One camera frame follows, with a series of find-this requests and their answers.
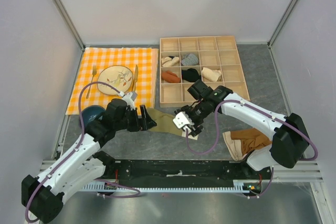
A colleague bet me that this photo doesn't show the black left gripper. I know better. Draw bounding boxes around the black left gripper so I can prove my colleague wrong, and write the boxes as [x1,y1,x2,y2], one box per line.
[114,104,156,132]

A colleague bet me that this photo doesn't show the olive green white-band underwear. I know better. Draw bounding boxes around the olive green white-band underwear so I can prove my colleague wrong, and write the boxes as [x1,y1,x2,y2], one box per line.
[147,108,186,137]

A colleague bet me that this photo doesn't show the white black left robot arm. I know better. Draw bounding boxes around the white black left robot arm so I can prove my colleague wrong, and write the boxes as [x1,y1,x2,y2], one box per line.
[22,99,157,223]

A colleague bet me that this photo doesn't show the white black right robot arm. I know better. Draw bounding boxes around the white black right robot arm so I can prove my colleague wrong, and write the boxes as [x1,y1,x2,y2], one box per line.
[173,80,311,179]

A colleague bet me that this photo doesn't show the rolled cream underwear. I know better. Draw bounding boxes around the rolled cream underwear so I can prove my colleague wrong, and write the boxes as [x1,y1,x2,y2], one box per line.
[202,67,222,82]

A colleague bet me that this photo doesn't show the rolled rust orange underwear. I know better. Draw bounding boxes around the rolled rust orange underwear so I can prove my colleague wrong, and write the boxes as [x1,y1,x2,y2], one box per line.
[161,70,181,83]

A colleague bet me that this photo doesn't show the beige cream underwear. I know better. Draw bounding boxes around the beige cream underwear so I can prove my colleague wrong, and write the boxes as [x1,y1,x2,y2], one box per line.
[223,132,246,161]

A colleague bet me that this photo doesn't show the rolled grey striped underwear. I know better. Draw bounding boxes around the rolled grey striped underwear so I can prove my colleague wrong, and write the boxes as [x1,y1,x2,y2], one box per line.
[181,53,199,66]

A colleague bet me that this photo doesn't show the rolled beige black underwear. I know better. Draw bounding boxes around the rolled beige black underwear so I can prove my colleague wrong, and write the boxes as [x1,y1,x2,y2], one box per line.
[161,56,180,67]

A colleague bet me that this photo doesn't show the brown orange underwear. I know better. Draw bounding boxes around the brown orange underwear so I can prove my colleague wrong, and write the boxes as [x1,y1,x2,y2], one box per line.
[231,128,271,155]

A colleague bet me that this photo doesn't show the gold knife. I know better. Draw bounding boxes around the gold knife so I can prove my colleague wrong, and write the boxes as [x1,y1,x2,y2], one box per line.
[131,65,139,91]

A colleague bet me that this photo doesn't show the floral ceramic plate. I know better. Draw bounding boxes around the floral ceramic plate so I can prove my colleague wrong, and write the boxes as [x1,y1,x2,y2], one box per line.
[98,66,133,92]

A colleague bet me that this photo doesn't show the blue ceramic bowl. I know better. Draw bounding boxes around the blue ceramic bowl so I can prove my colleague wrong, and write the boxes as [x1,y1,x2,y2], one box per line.
[82,105,105,127]

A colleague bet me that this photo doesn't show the wooden compartment organizer box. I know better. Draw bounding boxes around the wooden compartment organizer box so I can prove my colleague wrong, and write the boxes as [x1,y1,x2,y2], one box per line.
[160,36,250,108]

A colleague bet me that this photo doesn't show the orange white checkered tablecloth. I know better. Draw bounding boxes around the orange white checkered tablecloth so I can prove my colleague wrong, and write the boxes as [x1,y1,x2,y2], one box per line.
[66,47,159,115]

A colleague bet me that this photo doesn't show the gold fork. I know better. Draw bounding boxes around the gold fork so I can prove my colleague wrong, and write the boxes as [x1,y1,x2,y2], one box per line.
[86,65,97,99]

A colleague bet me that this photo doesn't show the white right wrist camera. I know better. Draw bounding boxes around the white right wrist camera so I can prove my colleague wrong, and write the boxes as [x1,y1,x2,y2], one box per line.
[173,111,194,130]

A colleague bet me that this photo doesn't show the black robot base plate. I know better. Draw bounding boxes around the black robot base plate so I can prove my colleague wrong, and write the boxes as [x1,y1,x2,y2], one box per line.
[102,159,271,188]

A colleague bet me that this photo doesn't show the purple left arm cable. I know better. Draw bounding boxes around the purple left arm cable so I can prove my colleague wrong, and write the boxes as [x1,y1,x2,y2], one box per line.
[24,81,142,222]

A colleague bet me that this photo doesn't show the grey slotted cable duct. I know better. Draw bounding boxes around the grey slotted cable duct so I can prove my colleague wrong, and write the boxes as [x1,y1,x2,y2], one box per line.
[80,181,261,194]

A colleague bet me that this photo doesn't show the left aluminium frame post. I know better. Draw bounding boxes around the left aluminium frame post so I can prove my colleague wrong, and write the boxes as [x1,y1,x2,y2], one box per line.
[52,0,86,51]

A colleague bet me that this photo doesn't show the aluminium frame post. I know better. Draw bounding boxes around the aluminium frame post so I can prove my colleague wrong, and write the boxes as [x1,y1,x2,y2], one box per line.
[267,0,300,49]
[52,0,86,51]

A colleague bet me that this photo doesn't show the right aluminium frame post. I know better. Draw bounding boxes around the right aluminium frame post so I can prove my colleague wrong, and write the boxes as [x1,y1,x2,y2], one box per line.
[267,0,300,49]

